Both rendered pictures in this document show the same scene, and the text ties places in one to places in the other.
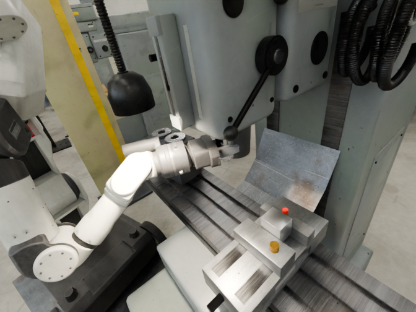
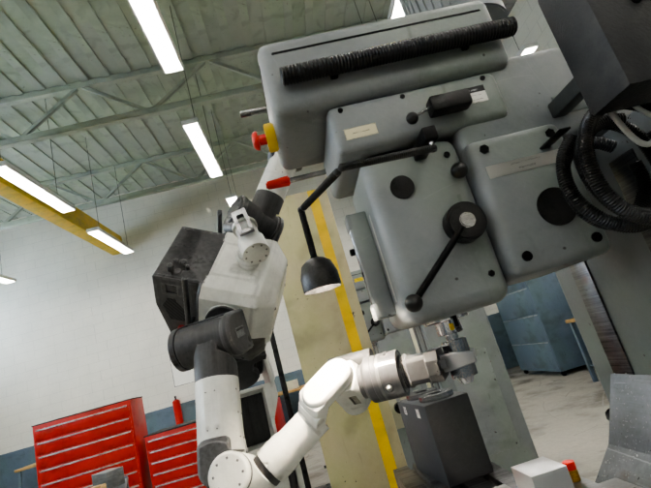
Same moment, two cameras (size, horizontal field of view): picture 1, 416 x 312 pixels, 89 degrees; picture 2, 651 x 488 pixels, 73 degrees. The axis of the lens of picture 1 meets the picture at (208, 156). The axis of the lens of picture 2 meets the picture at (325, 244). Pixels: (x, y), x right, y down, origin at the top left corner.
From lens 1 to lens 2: 0.49 m
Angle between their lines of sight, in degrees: 53
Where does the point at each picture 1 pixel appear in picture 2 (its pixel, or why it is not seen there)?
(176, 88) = (368, 273)
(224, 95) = (406, 265)
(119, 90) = (306, 268)
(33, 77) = (266, 293)
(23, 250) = (208, 445)
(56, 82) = (319, 358)
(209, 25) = (380, 208)
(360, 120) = not seen: outside the picture
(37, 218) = (230, 417)
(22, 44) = (266, 269)
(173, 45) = (363, 234)
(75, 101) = not seen: hidden behind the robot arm
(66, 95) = not seen: hidden behind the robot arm
